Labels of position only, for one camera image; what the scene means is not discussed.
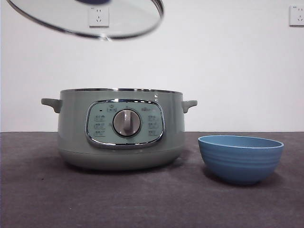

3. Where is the glass lid with green knob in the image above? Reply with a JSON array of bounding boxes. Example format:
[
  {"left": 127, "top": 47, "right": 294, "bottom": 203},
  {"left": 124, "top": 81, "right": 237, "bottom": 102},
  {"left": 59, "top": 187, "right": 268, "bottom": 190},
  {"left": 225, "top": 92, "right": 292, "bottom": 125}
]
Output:
[{"left": 6, "top": 0, "right": 165, "bottom": 42}]

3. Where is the pale green electric steamer pot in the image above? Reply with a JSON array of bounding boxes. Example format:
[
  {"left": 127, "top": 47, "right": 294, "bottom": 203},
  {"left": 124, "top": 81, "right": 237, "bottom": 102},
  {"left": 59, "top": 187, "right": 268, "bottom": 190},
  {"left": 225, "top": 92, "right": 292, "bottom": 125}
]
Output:
[{"left": 40, "top": 87, "right": 199, "bottom": 171}]

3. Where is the blue ribbed bowl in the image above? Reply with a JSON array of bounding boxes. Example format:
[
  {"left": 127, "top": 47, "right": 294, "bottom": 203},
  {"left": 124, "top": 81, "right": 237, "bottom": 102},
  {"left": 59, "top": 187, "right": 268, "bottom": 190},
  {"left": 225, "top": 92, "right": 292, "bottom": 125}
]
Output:
[{"left": 198, "top": 135, "right": 285, "bottom": 186}]

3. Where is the white wall socket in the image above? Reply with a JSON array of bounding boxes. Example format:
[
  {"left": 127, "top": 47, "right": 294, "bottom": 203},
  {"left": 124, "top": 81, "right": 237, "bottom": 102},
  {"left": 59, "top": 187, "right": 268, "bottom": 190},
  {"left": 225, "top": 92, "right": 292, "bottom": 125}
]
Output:
[
  {"left": 88, "top": 6, "right": 111, "bottom": 29},
  {"left": 288, "top": 5, "right": 304, "bottom": 27}
]

